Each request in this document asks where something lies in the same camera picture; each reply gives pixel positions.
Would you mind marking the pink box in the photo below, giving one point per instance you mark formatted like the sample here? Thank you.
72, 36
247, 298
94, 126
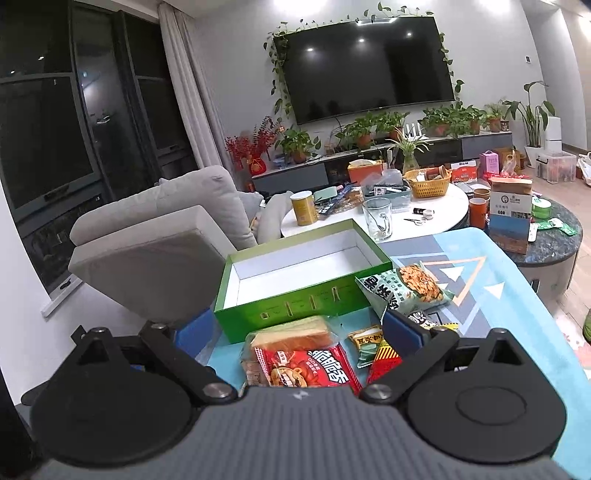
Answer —
489, 163

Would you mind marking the yellow tin can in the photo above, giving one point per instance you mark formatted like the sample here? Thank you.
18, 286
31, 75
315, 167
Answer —
304, 208

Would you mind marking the potted green plant right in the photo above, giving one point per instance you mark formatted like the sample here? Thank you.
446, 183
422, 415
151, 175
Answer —
453, 120

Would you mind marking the brown white carton box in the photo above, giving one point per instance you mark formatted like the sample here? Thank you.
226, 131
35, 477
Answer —
510, 213

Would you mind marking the teal plastic tray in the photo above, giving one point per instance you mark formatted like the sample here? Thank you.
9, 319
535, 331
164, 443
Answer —
400, 196

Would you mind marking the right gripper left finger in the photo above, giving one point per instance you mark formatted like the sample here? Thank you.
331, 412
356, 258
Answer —
199, 382

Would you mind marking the tall leafy floor plant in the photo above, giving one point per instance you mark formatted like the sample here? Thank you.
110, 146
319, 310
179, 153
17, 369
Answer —
535, 119

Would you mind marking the red flower arrangement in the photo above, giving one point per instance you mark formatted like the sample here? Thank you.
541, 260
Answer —
248, 150

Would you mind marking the grass plant in vase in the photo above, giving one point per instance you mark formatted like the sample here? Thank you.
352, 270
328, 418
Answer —
409, 145

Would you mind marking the grey sofa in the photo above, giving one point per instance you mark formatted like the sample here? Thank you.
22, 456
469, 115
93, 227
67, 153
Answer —
161, 253

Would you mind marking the wall mounted television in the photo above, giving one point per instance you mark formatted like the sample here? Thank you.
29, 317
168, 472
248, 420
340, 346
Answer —
352, 67

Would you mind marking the green cardboard box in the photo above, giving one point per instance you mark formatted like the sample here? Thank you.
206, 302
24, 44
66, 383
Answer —
312, 273

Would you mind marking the green cracker snack bag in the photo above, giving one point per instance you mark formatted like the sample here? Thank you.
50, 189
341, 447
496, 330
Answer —
405, 290

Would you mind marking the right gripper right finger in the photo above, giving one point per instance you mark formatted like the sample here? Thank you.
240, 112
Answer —
420, 350

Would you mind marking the clear plastic storage bin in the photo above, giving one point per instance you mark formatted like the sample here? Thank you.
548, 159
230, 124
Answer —
556, 167

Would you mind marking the yellow red striped snack bag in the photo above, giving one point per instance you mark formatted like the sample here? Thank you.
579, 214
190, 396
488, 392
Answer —
386, 359

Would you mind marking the clear drinking glass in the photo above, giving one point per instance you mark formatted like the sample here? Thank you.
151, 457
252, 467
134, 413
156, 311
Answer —
378, 215

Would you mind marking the wrapped toast bread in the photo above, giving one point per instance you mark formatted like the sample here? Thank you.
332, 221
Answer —
311, 333

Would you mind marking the white round coffee table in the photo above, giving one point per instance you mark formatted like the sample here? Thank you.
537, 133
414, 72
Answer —
423, 217

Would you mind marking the potted green plant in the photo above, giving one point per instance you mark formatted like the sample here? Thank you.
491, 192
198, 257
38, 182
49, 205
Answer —
297, 144
362, 131
453, 120

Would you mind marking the small green snack packet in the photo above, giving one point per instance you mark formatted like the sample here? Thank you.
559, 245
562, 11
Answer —
367, 342

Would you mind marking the yellow woven basket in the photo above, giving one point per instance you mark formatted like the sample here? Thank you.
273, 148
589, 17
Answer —
429, 183

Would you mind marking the orange storage box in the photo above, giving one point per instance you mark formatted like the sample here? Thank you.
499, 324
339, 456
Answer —
361, 169

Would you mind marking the potted green plant middle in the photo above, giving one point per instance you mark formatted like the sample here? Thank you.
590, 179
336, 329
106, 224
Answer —
362, 131

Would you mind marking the potted green plant left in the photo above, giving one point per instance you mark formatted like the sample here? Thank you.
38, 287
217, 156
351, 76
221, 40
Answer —
297, 144

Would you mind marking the orange cup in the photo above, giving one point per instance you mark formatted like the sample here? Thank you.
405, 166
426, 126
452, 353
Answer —
478, 208

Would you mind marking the dark marble round table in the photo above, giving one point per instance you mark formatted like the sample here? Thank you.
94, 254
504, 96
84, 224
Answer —
549, 262

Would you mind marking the white curtain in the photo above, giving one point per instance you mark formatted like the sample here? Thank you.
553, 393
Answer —
193, 96

